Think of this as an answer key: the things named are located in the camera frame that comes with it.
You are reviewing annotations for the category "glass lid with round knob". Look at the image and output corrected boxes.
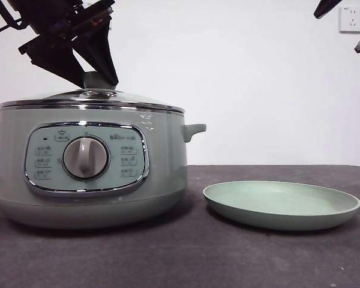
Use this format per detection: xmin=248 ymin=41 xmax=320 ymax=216
xmin=0 ymin=71 xmax=185 ymax=113

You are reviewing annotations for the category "pale green electric steamer pot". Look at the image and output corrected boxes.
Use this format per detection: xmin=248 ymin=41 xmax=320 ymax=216
xmin=0 ymin=103 xmax=207 ymax=230

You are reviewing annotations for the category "pale green round plate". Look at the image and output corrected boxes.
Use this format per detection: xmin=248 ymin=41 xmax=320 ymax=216
xmin=202 ymin=180 xmax=360 ymax=232

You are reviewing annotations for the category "white wall socket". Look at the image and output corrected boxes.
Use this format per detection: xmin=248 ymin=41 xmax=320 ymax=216
xmin=339 ymin=7 xmax=360 ymax=34

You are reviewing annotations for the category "black cable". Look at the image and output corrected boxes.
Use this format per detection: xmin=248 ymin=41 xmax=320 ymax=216
xmin=0 ymin=0 xmax=25 ymax=41

